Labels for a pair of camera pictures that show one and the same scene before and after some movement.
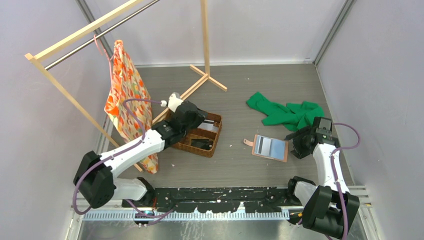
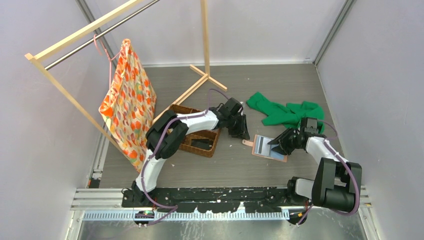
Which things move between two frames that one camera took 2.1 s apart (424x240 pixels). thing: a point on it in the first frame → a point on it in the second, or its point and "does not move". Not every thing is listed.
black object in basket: [203, 143] does not move
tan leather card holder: [268, 147] does not move
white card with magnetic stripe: [264, 146] does not move
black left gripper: [200, 116] → [243, 129]
